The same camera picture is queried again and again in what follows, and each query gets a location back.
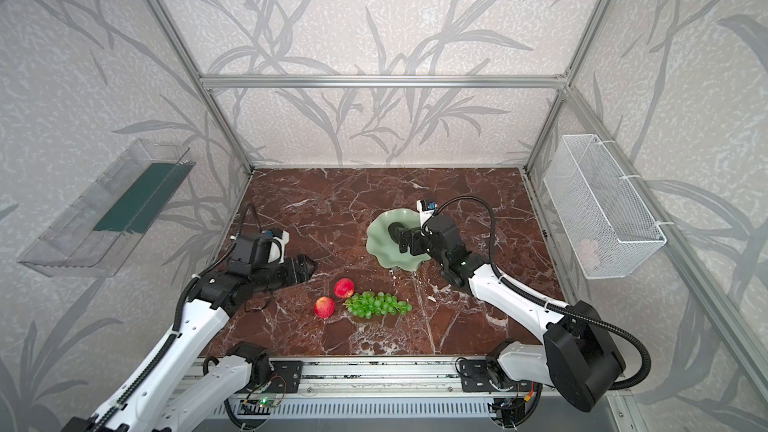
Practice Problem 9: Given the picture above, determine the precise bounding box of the red fake apple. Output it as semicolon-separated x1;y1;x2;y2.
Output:
334;278;355;300
314;296;336;319

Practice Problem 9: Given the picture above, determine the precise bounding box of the green fake grape bunch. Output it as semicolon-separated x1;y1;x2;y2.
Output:
344;291;413;319

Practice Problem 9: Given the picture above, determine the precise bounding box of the dark fake avocado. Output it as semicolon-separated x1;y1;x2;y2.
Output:
387;222;414;247

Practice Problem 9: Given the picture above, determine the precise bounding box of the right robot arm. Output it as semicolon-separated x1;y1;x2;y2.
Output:
384;216;626;412

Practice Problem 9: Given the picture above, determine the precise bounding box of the green scalloped fruit bowl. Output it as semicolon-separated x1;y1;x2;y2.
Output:
366;208;431;272

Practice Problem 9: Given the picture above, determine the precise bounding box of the green circuit board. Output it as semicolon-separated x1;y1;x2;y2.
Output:
239;397;282;416

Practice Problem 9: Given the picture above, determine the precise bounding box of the pink object in basket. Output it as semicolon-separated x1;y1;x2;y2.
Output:
576;239;601;274

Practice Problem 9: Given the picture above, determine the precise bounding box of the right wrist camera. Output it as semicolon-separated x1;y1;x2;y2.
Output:
417;199;437;226

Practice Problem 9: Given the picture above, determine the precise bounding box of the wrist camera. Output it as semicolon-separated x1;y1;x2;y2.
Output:
417;199;437;226
262;228;290;263

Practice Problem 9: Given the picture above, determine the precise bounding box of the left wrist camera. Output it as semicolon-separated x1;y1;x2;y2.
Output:
262;228;290;263

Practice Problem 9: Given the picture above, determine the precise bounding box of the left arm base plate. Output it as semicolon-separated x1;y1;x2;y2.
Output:
264;360;304;395

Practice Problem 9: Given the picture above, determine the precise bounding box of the aluminium front rail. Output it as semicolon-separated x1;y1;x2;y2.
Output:
125;355;631;400

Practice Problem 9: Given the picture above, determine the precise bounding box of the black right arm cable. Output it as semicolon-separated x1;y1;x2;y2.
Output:
421;195;652;391

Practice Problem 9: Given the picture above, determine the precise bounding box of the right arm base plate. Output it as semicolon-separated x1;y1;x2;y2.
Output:
454;357;502;393

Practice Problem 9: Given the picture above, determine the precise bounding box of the clear acrylic wall shelf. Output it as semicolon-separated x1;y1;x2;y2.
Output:
18;139;196;278

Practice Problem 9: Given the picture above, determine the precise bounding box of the white wire mesh basket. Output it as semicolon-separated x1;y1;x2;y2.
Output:
544;134;667;280

